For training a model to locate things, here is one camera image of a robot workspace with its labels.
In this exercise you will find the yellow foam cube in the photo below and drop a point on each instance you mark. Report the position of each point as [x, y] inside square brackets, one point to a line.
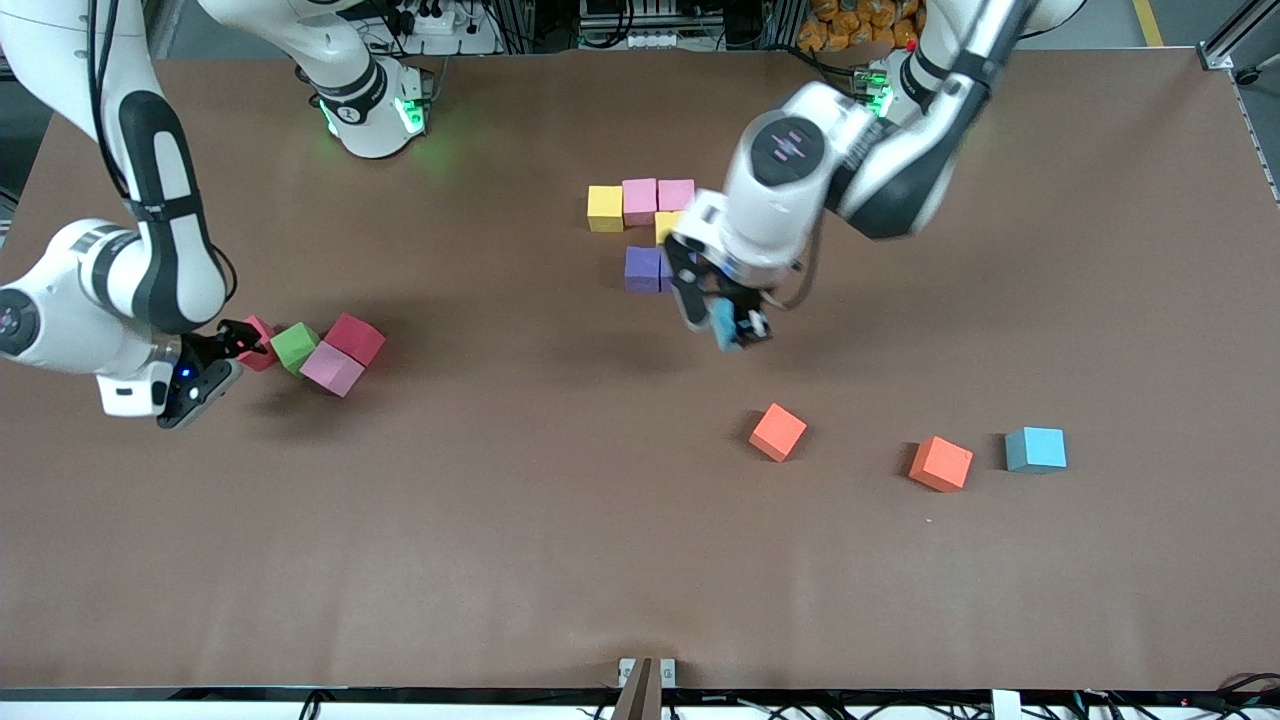
[605, 208]
[668, 225]

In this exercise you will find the blue foam cube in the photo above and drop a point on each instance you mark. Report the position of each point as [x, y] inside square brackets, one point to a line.
[1036, 447]
[725, 325]

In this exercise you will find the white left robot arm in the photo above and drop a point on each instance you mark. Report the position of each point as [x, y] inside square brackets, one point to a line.
[770, 210]

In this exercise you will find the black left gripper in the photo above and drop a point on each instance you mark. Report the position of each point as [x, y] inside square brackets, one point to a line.
[727, 290]

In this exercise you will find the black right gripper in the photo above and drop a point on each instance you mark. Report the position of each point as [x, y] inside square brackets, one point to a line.
[203, 347]

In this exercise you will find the orange foam cube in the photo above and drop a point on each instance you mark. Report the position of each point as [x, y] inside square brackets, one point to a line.
[942, 462]
[779, 430]

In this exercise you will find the pink foam cube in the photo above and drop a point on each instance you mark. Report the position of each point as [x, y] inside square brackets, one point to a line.
[676, 195]
[330, 365]
[640, 202]

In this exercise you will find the purple foam cube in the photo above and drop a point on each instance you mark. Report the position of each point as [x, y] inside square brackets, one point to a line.
[643, 268]
[667, 272]

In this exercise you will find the brown table cover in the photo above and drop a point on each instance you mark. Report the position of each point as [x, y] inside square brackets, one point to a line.
[640, 560]

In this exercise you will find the front camera mount bracket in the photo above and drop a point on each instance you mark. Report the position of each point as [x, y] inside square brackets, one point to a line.
[648, 690]

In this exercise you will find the white power strip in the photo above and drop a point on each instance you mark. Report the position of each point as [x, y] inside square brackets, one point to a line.
[630, 40]
[430, 20]

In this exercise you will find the pile of orange items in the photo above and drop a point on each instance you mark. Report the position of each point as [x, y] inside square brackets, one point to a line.
[860, 25]

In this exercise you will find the red foam cube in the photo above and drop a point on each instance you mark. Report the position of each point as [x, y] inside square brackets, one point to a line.
[262, 347]
[353, 333]

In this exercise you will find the green foam cube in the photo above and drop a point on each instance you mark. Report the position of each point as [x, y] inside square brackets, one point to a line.
[294, 343]

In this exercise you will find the aluminium frame profile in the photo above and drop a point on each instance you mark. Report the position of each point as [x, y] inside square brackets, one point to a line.
[1215, 58]
[160, 25]

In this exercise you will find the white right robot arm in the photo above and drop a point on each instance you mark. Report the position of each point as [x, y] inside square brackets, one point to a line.
[60, 330]

